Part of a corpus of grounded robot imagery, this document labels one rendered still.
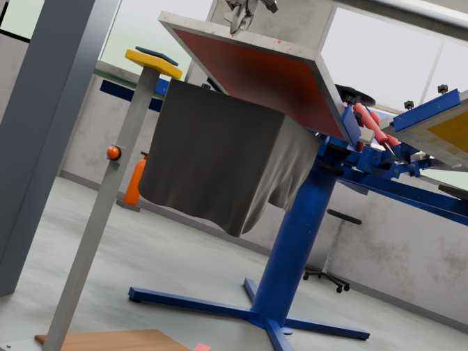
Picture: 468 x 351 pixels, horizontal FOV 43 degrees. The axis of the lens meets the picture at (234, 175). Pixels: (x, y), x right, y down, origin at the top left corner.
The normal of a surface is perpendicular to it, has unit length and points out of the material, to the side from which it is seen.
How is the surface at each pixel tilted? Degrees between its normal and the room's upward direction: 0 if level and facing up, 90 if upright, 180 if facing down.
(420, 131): 148
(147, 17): 90
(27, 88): 90
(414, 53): 90
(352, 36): 90
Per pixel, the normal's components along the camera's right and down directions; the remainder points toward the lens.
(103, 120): -0.15, -0.04
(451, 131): 0.00, 0.91
